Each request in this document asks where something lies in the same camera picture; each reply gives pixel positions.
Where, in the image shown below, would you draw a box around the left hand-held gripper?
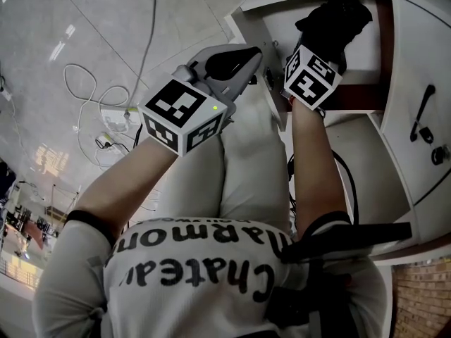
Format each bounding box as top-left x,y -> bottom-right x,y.
137,43 -> 264,158

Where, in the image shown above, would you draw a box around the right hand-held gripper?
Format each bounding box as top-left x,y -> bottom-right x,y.
283,44 -> 344,111

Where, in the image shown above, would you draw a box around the black umbrella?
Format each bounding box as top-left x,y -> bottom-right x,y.
295,0 -> 373,75

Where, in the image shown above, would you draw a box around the person's right forearm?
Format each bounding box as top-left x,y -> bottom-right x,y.
290,99 -> 353,241

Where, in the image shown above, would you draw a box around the black shoulder harness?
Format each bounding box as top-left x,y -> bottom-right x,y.
264,210 -> 413,338

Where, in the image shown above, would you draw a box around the person's left forearm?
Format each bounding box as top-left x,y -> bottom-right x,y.
65,132 -> 180,249

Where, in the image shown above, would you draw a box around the white drawer with keys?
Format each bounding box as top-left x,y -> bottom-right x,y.
382,0 -> 451,207

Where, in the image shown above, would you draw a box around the white desk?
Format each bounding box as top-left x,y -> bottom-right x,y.
228,0 -> 451,265

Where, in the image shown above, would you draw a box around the person's beige trousers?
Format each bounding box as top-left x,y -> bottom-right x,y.
158,82 -> 295,239

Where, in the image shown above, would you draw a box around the white power strip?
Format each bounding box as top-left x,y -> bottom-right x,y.
99,106 -> 142,128

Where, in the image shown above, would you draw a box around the white printed t-shirt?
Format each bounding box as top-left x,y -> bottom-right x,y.
31,216 -> 394,338

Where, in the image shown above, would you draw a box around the grey floor cable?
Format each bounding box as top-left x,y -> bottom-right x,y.
130,0 -> 158,96

